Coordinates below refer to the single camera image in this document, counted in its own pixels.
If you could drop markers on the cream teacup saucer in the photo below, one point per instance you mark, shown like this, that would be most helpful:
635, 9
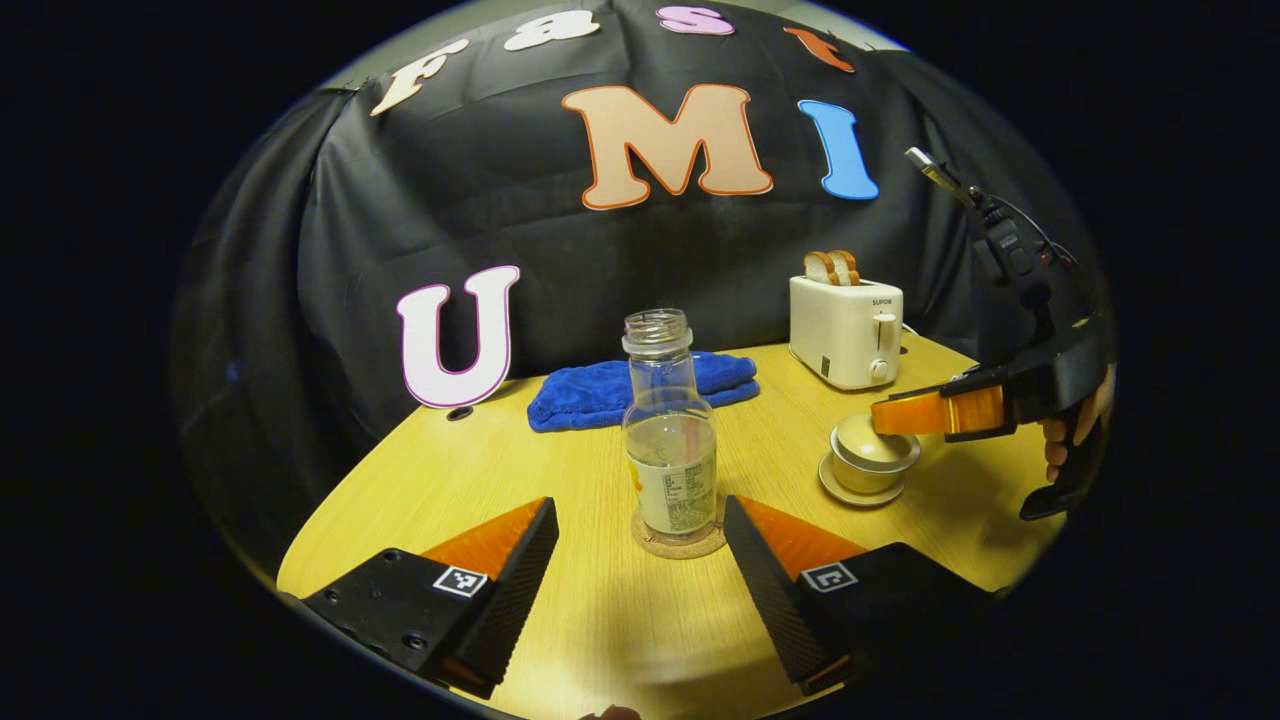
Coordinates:
850, 499

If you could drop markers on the toast slice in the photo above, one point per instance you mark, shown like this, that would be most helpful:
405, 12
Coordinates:
820, 268
848, 268

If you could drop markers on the clear water bottle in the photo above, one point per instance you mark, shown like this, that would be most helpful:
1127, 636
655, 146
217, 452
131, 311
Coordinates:
668, 470

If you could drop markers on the black backdrop cloth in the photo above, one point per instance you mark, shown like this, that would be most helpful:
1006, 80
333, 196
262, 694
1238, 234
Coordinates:
480, 200

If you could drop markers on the blue towel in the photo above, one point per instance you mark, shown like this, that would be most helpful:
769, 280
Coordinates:
590, 395

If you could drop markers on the cream white toaster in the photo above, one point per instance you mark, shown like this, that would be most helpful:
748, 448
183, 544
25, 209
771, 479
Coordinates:
840, 335

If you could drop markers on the round cork coaster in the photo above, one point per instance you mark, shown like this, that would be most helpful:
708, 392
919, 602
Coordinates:
650, 548

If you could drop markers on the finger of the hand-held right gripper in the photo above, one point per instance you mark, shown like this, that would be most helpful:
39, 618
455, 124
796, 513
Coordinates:
975, 410

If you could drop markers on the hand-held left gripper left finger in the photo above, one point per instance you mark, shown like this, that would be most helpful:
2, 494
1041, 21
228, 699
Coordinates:
515, 590

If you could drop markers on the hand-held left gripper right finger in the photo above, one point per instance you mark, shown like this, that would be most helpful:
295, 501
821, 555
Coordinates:
765, 600

